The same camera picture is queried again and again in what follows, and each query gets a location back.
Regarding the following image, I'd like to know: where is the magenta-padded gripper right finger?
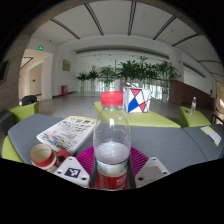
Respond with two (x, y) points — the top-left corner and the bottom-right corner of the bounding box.
(128, 145), (172, 190)

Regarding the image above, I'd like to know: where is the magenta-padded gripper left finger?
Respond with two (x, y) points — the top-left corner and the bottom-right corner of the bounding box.
(53, 145), (98, 190)

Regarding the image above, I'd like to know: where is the clear red-capped water bottle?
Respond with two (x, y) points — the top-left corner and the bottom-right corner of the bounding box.
(92, 91), (132, 191)

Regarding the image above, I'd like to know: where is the red and white mug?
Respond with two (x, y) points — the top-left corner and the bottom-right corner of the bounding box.
(29, 143), (72, 174)

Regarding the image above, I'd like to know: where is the colourful printed magazine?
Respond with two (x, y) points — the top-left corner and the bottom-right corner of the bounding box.
(36, 115), (98, 155)

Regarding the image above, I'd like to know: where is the yellow and white booklet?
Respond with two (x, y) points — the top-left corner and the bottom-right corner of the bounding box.
(200, 125), (222, 147)

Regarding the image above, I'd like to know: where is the red blue white patterned cube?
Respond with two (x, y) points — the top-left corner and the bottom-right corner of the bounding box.
(121, 86), (152, 114)

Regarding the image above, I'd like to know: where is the small clear drink bottle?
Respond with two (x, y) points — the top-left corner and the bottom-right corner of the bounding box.
(189, 96), (197, 117)

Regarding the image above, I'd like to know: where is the green block seat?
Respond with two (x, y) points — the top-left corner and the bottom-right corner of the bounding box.
(8, 101), (40, 124)

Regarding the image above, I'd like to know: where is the black bag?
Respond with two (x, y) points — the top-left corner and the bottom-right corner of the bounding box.
(21, 94), (38, 107)

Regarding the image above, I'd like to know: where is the wooden bench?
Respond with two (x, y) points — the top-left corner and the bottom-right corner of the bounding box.
(210, 111), (224, 126)

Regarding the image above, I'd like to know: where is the group of potted green plants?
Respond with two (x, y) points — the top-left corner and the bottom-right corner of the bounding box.
(76, 55), (179, 101)

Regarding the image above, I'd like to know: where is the framed wall picture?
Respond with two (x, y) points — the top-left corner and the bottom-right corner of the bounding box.
(62, 59), (72, 72)

